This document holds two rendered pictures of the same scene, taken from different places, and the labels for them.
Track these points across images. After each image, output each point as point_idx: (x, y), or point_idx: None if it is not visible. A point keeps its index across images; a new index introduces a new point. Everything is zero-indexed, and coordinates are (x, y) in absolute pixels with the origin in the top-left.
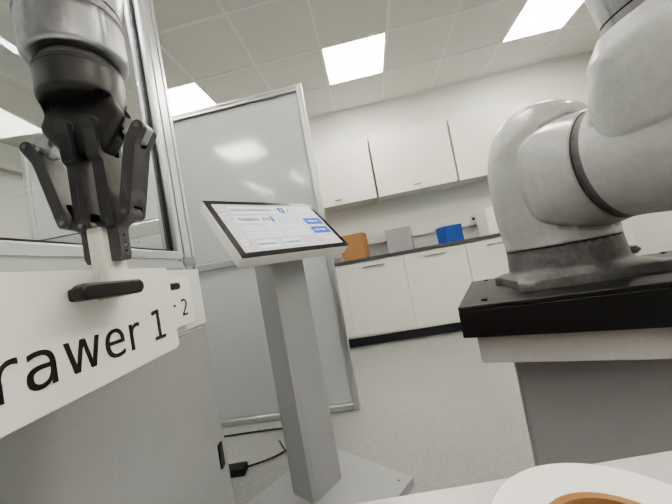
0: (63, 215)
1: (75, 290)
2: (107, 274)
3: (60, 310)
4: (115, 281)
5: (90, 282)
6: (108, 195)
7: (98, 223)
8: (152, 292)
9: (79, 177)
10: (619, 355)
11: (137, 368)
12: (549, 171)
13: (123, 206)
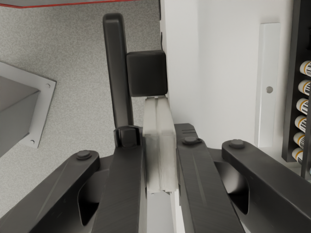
0: (237, 153)
1: (113, 13)
2: (146, 107)
3: (164, 37)
4: (109, 76)
5: (168, 96)
6: (108, 177)
7: (138, 131)
8: (173, 204)
9: (193, 216)
10: None
11: None
12: None
13: (80, 162)
